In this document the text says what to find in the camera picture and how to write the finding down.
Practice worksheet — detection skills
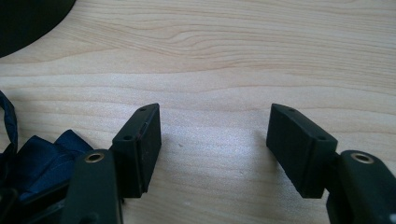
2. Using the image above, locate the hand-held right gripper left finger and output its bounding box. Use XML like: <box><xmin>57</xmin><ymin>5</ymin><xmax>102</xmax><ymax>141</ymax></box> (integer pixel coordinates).
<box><xmin>109</xmin><ymin>103</ymin><xmax>163</xmax><ymax>199</ymax></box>

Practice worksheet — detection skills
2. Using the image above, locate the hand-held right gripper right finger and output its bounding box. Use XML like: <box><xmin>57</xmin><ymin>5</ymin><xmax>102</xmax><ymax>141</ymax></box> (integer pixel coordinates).
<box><xmin>265</xmin><ymin>103</ymin><xmax>339</xmax><ymax>200</ymax></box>

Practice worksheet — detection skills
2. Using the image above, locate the dark blue cloth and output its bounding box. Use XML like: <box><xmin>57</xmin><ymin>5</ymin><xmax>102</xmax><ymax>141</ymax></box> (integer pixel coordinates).
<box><xmin>0</xmin><ymin>91</ymin><xmax>94</xmax><ymax>206</ymax></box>

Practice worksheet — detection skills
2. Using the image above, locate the black round object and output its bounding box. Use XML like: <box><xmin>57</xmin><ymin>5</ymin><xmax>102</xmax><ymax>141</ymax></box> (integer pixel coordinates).
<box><xmin>0</xmin><ymin>0</ymin><xmax>77</xmax><ymax>59</ymax></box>

